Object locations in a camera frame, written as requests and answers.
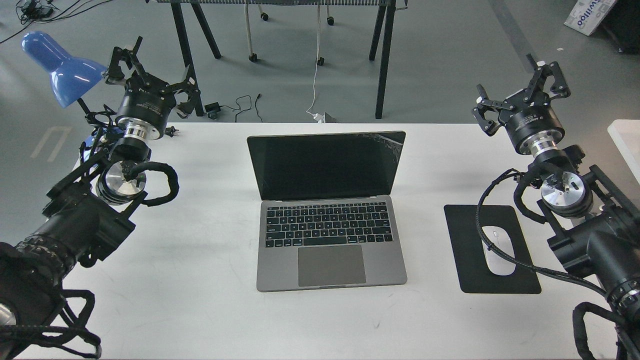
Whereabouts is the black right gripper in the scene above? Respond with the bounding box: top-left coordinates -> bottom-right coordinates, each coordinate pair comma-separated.
471,54 -> 571,143

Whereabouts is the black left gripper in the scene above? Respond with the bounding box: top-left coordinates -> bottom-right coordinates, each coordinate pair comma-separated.
103,36 -> 202,131

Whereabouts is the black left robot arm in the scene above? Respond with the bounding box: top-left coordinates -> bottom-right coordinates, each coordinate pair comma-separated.
0,31 -> 201,360

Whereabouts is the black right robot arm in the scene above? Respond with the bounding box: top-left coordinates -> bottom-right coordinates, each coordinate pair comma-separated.
471,54 -> 640,360

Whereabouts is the blue desk lamp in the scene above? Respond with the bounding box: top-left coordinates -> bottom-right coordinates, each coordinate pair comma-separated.
22,30 -> 107,114

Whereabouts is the white cardboard box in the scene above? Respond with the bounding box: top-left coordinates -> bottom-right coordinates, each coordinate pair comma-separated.
564,0 -> 617,36

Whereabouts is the white side table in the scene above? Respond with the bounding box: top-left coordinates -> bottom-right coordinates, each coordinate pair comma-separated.
607,119 -> 640,183

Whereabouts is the black trestle table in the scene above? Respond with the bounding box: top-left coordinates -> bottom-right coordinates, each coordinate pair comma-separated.
147,0 -> 408,120

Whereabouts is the white computer mouse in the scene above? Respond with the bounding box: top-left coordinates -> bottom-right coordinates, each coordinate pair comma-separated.
482,225 -> 516,276

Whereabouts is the black mouse pad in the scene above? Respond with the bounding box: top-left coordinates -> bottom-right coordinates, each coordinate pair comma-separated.
443,204 -> 542,294

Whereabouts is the grey open laptop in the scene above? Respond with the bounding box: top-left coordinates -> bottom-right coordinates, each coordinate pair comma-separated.
247,130 -> 408,292

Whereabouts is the black power adapter cable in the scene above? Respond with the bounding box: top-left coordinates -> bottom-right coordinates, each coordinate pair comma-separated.
204,93 -> 264,124

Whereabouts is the black braided cable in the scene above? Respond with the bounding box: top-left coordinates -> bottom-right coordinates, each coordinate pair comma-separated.
475,169 -> 608,296

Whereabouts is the black cable bundle floor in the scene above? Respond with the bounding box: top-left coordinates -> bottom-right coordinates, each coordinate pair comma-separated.
1,0 -> 110,44

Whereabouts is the white hanging cable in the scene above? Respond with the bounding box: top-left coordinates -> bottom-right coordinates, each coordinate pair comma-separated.
306,5 -> 337,124

